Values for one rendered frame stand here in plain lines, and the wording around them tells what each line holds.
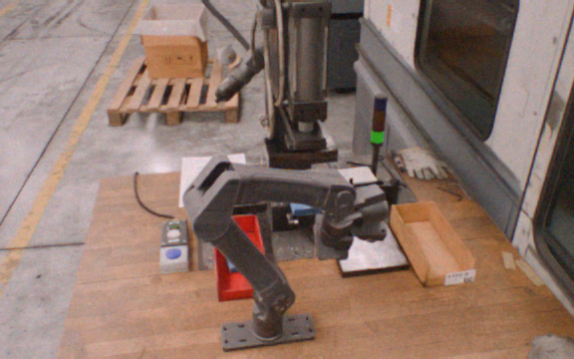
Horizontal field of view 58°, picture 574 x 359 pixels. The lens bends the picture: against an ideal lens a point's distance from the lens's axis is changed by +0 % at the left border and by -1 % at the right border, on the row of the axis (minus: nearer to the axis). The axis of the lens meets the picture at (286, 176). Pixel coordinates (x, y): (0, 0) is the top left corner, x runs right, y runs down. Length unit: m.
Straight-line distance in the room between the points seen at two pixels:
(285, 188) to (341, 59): 3.63
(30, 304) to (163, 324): 1.61
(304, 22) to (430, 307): 0.70
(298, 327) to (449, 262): 0.44
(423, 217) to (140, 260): 0.77
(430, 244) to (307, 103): 0.50
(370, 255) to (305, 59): 0.51
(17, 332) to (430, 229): 1.88
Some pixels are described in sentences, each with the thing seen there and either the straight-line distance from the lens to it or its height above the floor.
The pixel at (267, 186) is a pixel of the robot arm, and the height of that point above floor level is 1.29.
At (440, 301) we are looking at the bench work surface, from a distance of 1.29.
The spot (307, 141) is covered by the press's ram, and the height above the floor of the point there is 1.18.
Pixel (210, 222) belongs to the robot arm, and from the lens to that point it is 0.89.
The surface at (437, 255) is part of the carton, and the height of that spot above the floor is 0.90.
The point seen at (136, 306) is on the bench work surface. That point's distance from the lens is 1.28.
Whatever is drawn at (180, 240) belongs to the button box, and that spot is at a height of 0.93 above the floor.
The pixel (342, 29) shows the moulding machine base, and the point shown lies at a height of 0.58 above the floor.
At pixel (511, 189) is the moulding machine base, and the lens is 1.61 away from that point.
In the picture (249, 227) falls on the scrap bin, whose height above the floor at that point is 0.92.
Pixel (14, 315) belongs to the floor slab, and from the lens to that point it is 2.76.
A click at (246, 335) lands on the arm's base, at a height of 0.91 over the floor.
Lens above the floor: 1.78
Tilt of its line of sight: 31 degrees down
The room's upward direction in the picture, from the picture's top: straight up
